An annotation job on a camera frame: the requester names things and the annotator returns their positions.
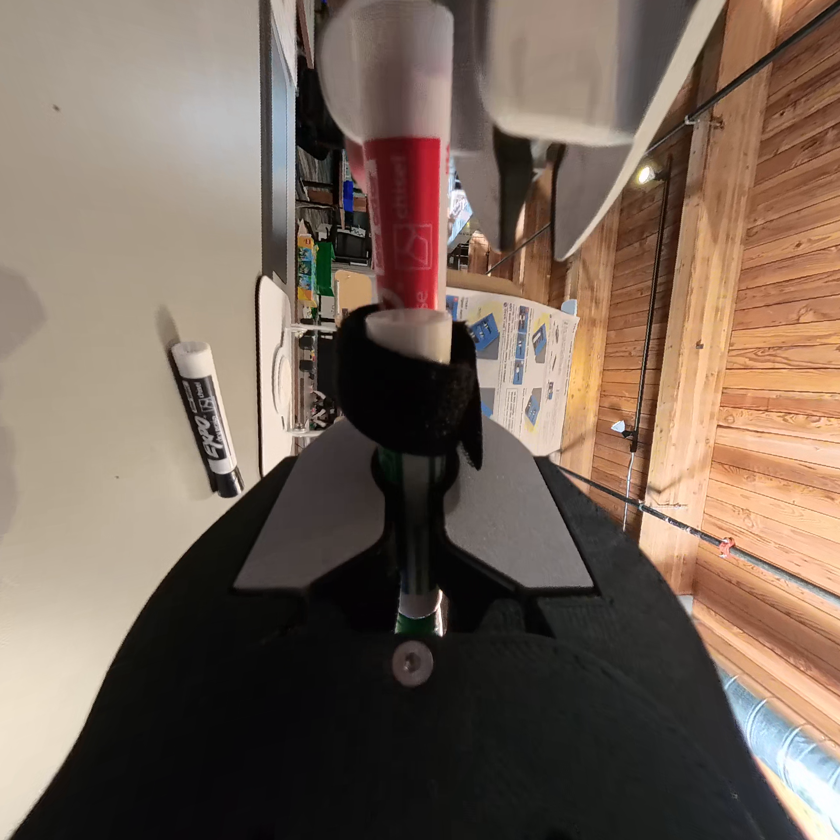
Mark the silver air duct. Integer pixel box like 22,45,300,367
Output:
716,670,840,830

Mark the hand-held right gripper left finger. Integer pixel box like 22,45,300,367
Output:
234,420,391,594

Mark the red marker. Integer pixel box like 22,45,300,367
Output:
315,0,455,316

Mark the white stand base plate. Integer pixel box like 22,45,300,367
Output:
256,273,581,476

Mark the green marker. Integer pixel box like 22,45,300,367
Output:
365,306,455,634

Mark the black marker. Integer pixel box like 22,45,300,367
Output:
170,340,246,498

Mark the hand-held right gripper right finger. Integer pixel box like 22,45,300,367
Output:
437,447,594,598

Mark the black velcro strap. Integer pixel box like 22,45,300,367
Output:
329,306,485,471

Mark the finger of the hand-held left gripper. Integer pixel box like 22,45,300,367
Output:
479,0,697,145
552,0,729,261

